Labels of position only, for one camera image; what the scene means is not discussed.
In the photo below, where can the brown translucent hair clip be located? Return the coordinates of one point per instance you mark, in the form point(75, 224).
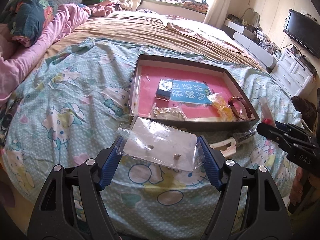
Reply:
point(237, 110)

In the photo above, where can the person's right hand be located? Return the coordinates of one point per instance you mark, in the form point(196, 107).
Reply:
point(298, 186)

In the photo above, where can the long clear plastic packet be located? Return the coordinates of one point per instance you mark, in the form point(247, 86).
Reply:
point(266, 107)

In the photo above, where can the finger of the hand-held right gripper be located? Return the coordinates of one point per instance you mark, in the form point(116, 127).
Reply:
point(275, 135)
point(295, 131)

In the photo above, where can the dark brown fuzzy object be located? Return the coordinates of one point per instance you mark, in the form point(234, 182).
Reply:
point(303, 110)

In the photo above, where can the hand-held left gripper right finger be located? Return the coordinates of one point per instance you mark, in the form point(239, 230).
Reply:
point(212, 165)

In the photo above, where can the black television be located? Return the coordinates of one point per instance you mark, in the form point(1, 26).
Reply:
point(302, 32)

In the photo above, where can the cloud shaped mirror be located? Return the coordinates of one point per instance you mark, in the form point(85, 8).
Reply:
point(252, 17)

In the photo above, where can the white vanity table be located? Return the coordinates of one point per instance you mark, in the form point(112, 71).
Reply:
point(252, 45)

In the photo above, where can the small red bead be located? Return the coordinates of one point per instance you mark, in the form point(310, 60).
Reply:
point(267, 121)

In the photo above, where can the pile of clothes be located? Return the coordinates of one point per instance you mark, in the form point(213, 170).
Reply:
point(107, 3)

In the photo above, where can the white comb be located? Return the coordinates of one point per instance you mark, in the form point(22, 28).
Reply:
point(225, 152)

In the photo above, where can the yellow hair clip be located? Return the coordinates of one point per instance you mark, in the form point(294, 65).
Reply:
point(222, 105)

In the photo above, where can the tan bed sheet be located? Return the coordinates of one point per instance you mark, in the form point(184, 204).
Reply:
point(137, 30)

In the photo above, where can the pink quilt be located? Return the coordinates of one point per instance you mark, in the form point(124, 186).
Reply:
point(37, 55)

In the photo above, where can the cartoon cat blanket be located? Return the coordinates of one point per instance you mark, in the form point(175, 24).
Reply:
point(75, 100)

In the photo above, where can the blue floral pillow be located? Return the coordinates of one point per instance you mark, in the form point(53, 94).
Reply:
point(25, 17)

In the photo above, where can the clear earring bag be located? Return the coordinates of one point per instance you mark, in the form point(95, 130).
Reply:
point(160, 140)

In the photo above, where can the cream cloth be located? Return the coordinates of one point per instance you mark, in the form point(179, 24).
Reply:
point(177, 26)

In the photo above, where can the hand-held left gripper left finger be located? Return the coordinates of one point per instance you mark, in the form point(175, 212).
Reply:
point(110, 165)

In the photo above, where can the bag of gold jewelry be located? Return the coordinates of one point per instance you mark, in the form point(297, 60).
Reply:
point(170, 112)

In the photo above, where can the pink book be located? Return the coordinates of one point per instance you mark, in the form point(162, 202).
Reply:
point(155, 105)

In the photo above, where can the clothes on window seat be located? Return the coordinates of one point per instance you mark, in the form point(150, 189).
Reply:
point(190, 3)

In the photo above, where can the dark cardboard box tray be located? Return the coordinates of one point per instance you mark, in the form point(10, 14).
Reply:
point(190, 125)

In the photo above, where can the white dresser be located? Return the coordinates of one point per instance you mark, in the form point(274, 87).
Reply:
point(292, 72)

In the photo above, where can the cream curtain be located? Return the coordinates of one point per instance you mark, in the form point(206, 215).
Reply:
point(222, 2)

